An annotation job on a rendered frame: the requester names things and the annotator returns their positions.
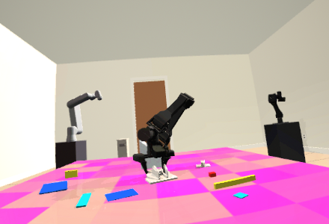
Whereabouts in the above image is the cyan flat bar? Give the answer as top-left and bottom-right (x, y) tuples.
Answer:
(76, 193), (91, 208)

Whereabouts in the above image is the cyan flat square tile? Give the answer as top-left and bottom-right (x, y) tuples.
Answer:
(233, 193), (248, 199)

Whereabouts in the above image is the blue flat bar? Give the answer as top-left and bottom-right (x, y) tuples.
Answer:
(105, 189), (138, 202)

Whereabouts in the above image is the yellow long bar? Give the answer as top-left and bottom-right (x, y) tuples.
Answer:
(214, 175), (256, 189)

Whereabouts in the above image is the small red block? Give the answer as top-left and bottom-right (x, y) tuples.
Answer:
(208, 172), (217, 178)

